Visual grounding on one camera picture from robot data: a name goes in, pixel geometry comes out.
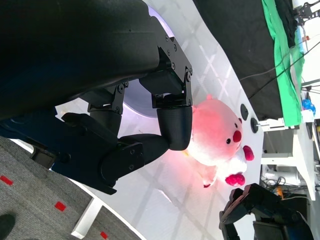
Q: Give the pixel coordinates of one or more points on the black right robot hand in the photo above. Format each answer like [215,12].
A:
[262,207]

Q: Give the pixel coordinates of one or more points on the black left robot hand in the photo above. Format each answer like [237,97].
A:
[75,62]

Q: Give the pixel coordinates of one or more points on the pink plush doll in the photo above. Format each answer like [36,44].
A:
[215,130]

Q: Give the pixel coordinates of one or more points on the lavender round plate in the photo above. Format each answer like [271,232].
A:
[136,105]

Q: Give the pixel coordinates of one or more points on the small blue object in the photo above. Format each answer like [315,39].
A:
[308,105]

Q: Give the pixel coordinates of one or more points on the green cloth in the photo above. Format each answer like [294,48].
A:
[287,87]

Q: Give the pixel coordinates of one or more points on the red tape mark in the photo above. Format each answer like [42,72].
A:
[60,206]
[6,180]
[103,235]

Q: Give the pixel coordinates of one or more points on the white table leg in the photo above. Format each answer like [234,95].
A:
[86,218]

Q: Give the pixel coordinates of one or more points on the black backdrop cloth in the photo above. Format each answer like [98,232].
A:
[237,37]

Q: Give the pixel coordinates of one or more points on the black shoe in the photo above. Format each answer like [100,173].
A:
[7,226]

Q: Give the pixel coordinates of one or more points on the black garment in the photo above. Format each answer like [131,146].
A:
[286,22]

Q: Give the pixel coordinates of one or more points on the white desk frame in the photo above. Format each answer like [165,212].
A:
[297,150]

